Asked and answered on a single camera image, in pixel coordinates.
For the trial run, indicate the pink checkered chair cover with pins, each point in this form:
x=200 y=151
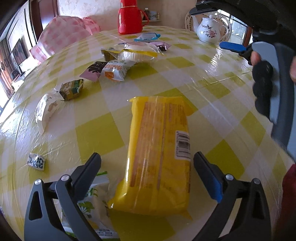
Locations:
x=61 y=32

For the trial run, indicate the light blue candy packet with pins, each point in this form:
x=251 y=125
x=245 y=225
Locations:
x=147 y=37

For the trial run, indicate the red thermos jug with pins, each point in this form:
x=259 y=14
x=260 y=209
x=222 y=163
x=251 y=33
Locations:
x=131 y=19

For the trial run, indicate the white ornate chair back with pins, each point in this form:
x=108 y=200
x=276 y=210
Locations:
x=212 y=19

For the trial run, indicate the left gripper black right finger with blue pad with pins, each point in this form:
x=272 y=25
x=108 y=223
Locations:
x=252 y=221

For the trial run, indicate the olive green small packet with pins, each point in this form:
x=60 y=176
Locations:
x=71 y=89

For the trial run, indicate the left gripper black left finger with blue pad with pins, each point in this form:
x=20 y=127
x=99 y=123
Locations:
x=42 y=221

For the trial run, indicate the pink dark chocolate packet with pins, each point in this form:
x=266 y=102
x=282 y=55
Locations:
x=93 y=72

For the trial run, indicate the white floral teapot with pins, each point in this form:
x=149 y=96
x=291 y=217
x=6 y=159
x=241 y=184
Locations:
x=208 y=35

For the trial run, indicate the small blue white candy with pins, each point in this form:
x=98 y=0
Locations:
x=36 y=161

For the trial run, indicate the yellow biscuit package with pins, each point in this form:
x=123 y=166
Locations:
x=158 y=169

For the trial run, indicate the white cream snack packet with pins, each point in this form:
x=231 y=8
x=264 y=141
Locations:
x=47 y=105

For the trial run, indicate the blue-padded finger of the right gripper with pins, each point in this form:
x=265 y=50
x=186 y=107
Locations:
x=236 y=48

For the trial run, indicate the purple dark candy packet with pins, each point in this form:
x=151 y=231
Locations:
x=163 y=46

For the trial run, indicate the wooden corner shelf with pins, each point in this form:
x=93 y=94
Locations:
x=149 y=15

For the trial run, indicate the orange white snack packet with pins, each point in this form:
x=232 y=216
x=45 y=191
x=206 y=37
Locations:
x=116 y=70

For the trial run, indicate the green white snack packet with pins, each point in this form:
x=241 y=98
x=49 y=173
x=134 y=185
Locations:
x=94 y=207

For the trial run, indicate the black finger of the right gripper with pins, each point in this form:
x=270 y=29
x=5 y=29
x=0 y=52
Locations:
x=206 y=6

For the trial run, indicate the right hand on handle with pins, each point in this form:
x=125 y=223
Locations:
x=255 y=58

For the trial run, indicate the clear bread bag yellow stripe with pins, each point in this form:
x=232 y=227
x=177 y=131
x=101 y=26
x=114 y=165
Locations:
x=139 y=52

